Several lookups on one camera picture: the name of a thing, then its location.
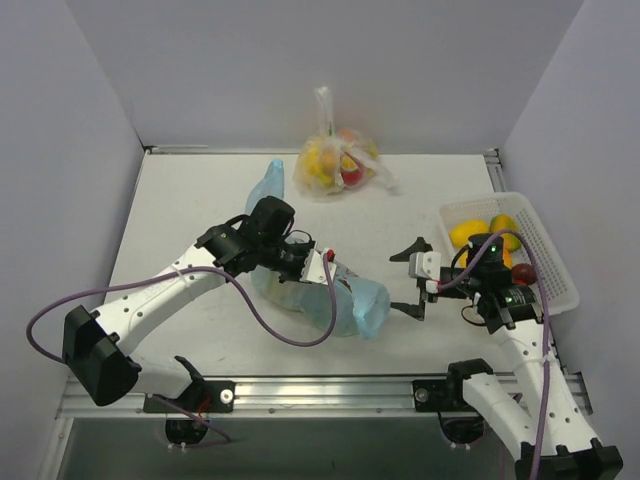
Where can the light blue plastic bag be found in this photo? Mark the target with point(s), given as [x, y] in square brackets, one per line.
[356, 306]

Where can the clear tied bag of fruits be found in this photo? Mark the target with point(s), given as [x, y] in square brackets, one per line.
[334, 160]

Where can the dark red fake plum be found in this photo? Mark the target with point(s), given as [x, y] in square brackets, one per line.
[524, 274]

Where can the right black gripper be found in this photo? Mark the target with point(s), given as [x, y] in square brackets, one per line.
[446, 274]

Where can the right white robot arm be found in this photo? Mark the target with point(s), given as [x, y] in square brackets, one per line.
[546, 433]

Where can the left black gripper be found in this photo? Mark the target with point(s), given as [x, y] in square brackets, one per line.
[293, 259]

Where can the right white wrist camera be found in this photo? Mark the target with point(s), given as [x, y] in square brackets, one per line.
[426, 266]

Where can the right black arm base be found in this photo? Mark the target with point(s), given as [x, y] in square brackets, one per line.
[460, 424]

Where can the aluminium front rail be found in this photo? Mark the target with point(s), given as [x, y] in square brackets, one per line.
[289, 397]

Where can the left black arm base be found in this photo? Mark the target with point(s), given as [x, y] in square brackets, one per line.
[195, 403]

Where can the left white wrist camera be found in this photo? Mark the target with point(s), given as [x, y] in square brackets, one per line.
[318, 267]

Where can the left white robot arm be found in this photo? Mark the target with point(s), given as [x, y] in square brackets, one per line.
[99, 345]

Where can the orange fake fruit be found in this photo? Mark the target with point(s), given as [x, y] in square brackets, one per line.
[507, 259]

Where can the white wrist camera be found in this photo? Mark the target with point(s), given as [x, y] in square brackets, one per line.
[426, 266]
[318, 267]

